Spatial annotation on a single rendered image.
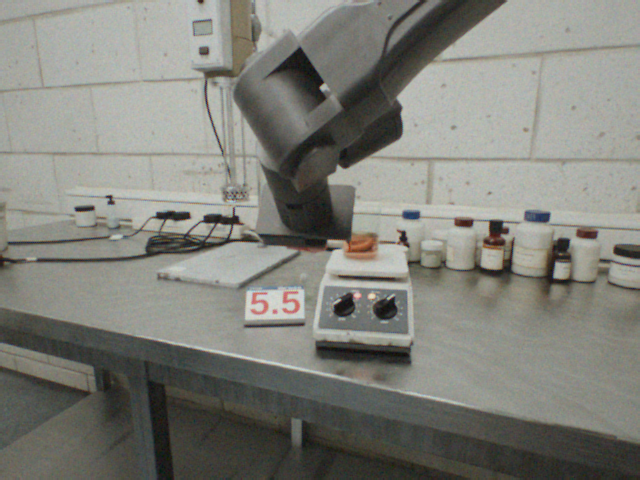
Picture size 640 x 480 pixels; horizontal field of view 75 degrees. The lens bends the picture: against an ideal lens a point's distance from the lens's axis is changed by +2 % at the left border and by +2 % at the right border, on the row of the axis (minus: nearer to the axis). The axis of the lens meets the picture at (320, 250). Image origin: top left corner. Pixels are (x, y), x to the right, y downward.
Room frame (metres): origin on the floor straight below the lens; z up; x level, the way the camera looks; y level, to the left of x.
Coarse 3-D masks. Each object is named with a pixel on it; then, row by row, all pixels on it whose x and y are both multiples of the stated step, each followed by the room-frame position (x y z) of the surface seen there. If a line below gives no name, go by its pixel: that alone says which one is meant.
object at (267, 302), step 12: (252, 300) 0.61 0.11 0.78; (264, 300) 0.61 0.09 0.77; (276, 300) 0.61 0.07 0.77; (288, 300) 0.61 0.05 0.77; (300, 300) 0.61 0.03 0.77; (252, 312) 0.59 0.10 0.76; (264, 312) 0.59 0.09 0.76; (276, 312) 0.59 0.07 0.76; (288, 312) 0.59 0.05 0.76; (300, 312) 0.59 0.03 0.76
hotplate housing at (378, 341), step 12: (324, 276) 0.60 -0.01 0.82; (336, 276) 0.59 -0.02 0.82; (348, 276) 0.58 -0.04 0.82; (360, 276) 0.58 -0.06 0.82; (372, 276) 0.58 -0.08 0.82; (408, 276) 0.61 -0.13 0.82; (396, 288) 0.55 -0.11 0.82; (408, 288) 0.55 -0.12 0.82; (408, 300) 0.53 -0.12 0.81; (312, 336) 0.50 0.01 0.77; (324, 336) 0.49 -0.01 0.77; (336, 336) 0.49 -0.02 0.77; (348, 336) 0.49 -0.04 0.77; (360, 336) 0.49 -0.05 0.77; (372, 336) 0.49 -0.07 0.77; (384, 336) 0.48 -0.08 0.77; (396, 336) 0.48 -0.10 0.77; (408, 336) 0.48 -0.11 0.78; (360, 348) 0.49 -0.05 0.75; (372, 348) 0.49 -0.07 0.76; (384, 348) 0.49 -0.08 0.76; (396, 348) 0.48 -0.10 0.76; (408, 348) 0.48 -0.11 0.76
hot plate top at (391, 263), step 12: (336, 252) 0.67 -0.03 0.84; (384, 252) 0.67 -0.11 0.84; (396, 252) 0.67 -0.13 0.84; (336, 264) 0.59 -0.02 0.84; (348, 264) 0.59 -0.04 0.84; (360, 264) 0.59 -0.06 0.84; (372, 264) 0.59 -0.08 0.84; (384, 264) 0.59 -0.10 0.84; (396, 264) 0.59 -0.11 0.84; (384, 276) 0.56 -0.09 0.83; (396, 276) 0.56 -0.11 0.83
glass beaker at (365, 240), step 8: (360, 208) 0.66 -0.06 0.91; (368, 208) 0.66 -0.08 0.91; (376, 208) 0.65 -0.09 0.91; (360, 216) 0.60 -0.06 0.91; (368, 216) 0.60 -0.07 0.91; (376, 216) 0.61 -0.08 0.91; (352, 224) 0.61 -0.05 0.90; (360, 224) 0.60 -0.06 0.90; (368, 224) 0.60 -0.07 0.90; (376, 224) 0.61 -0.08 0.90; (352, 232) 0.61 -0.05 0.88; (360, 232) 0.60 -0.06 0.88; (368, 232) 0.61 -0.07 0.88; (376, 232) 0.61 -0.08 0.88; (352, 240) 0.61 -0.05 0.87; (360, 240) 0.60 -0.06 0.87; (368, 240) 0.61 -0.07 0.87; (376, 240) 0.61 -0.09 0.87; (344, 248) 0.62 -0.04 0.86; (352, 248) 0.61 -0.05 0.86; (360, 248) 0.60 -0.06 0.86; (368, 248) 0.61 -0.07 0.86; (376, 248) 0.61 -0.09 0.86; (344, 256) 0.62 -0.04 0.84; (352, 256) 0.61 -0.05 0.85; (360, 256) 0.60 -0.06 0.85; (368, 256) 0.61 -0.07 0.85; (376, 256) 0.61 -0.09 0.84
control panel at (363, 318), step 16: (336, 288) 0.55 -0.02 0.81; (352, 288) 0.55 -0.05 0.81; (368, 288) 0.55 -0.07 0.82; (384, 288) 0.55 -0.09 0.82; (368, 304) 0.53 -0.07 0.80; (400, 304) 0.52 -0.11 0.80; (320, 320) 0.51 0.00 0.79; (336, 320) 0.51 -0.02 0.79; (352, 320) 0.50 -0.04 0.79; (368, 320) 0.50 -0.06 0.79; (384, 320) 0.50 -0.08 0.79; (400, 320) 0.50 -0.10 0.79
